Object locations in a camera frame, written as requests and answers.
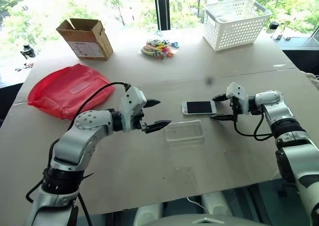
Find clear plastic phone case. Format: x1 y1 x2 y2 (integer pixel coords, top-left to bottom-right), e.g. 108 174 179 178
164 119 205 145

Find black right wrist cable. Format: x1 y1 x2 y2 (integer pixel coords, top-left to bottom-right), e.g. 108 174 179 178
232 112 275 141

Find white perforated plastic basket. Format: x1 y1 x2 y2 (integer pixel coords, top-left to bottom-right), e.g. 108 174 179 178
202 0 273 52

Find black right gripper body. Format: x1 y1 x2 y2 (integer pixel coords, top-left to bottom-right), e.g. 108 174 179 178
225 93 241 117

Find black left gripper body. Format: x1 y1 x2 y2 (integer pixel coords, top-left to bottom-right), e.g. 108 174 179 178
129 108 150 133

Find white knotted rope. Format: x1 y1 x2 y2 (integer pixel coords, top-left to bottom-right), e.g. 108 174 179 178
304 72 319 87

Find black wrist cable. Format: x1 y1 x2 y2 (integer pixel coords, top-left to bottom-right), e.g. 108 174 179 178
232 112 275 141
66 82 132 133

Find silver robot torso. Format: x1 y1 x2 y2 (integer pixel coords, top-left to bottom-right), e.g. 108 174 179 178
152 214 253 226

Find pile of colourful small items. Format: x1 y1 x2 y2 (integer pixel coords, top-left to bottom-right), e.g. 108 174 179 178
140 37 180 62

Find open brown cardboard box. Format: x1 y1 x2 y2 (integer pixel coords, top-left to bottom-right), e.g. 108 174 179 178
55 17 114 61

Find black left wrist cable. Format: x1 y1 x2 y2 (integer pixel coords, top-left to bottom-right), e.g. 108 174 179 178
66 82 132 133

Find black window pillar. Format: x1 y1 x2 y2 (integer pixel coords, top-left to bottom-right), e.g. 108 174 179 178
153 0 171 31

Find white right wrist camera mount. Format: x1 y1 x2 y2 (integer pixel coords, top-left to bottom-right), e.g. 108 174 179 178
225 82 250 116

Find small black device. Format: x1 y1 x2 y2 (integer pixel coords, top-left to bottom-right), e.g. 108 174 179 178
19 43 37 60

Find grey rounded shape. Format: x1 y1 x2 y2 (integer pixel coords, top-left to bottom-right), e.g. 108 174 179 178
135 203 164 226
201 191 234 216

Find white smartphone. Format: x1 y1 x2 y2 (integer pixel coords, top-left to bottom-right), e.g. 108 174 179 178
181 100 218 116

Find thin black left elbow cable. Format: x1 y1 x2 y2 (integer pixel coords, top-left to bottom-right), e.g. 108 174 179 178
25 172 94 226

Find black capped small bottle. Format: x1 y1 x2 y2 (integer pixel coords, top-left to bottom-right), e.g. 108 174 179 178
268 21 280 35

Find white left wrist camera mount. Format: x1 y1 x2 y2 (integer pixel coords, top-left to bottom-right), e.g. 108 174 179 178
120 86 148 132

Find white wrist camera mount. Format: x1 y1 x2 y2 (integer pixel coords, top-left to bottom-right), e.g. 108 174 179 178
120 86 148 132
225 82 250 116

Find thin white cable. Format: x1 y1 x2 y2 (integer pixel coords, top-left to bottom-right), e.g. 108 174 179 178
186 197 209 215

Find red fabric bag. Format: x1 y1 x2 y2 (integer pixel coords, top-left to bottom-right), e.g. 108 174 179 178
27 63 116 121

